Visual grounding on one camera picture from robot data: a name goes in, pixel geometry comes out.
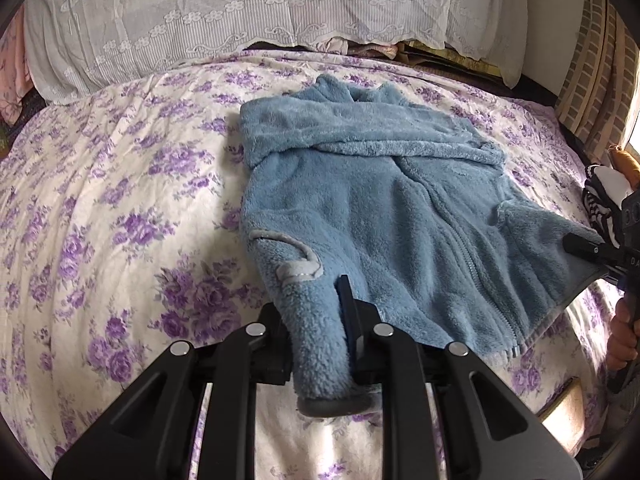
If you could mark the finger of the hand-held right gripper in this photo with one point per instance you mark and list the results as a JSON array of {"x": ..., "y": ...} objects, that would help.
[{"x": 582, "y": 247}]

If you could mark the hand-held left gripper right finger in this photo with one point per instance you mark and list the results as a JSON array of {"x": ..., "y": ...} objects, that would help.
[{"x": 352, "y": 330}]

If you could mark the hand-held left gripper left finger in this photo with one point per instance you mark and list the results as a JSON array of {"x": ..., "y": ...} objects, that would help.
[{"x": 270, "y": 345}]

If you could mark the blue fleece zip jacket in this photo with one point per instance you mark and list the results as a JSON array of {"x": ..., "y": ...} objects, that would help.
[{"x": 400, "y": 200}]

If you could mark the person's right hand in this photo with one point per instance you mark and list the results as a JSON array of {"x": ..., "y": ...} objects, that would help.
[{"x": 622, "y": 340}]

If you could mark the black white striped cloth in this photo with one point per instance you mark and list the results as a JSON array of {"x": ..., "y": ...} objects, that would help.
[{"x": 600, "y": 200}]

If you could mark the orange brown cloth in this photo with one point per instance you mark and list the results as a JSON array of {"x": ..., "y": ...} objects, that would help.
[{"x": 627, "y": 161}]

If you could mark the light wooden board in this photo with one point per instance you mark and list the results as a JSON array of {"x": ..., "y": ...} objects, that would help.
[{"x": 565, "y": 405}]

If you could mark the purple floral bed sheet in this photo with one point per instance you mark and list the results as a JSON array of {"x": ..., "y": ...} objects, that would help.
[{"x": 125, "y": 185}]

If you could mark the brown woven blanket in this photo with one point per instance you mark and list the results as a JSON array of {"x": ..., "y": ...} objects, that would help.
[{"x": 450, "y": 59}]

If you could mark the dark folded cloth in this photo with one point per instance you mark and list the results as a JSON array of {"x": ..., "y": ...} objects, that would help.
[{"x": 272, "y": 46}]

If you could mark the white lace cover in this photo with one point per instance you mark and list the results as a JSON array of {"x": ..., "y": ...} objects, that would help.
[{"x": 200, "y": 20}]

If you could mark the dark patterned cloth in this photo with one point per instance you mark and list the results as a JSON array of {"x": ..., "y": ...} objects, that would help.
[{"x": 31, "y": 105}]

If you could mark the pink floral cloth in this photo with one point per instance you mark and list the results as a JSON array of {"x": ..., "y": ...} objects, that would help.
[{"x": 15, "y": 60}]

